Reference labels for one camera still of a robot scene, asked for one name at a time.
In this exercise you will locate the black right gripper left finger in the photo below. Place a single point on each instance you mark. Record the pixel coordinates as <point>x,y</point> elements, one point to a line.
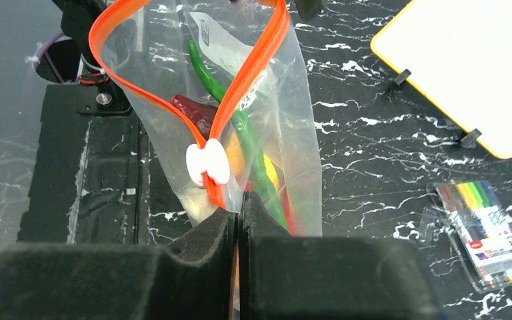
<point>190,278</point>

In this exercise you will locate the yellow banana toy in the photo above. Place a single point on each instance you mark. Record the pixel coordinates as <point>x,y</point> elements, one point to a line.
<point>271,172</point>

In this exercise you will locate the red chili pepper toy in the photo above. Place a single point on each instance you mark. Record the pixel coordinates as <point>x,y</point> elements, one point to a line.
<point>293,225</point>

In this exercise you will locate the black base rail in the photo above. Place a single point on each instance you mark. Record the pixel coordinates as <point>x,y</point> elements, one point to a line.
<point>97,180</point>

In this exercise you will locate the green vegetable toy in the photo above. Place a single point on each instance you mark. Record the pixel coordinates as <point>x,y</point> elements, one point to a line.
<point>246,136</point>

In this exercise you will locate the dark red plum toy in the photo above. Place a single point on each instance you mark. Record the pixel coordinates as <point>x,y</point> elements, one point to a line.
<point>200,114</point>

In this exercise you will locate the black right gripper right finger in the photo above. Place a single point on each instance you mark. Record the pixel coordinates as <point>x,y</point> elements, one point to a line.
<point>289,277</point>

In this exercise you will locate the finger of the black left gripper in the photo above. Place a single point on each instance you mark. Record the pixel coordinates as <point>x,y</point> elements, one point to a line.
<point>308,9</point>

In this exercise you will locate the marker pen pack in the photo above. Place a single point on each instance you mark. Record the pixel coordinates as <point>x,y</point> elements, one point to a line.
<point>480,230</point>

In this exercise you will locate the clear zip top bag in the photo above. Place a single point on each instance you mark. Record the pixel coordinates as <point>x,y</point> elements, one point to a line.
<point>251,48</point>

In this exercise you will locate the orange slice toy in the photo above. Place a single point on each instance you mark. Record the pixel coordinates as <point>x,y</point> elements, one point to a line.
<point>235,155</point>

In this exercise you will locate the yellow framed whiteboard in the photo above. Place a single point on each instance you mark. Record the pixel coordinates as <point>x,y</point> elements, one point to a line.
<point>459,56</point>

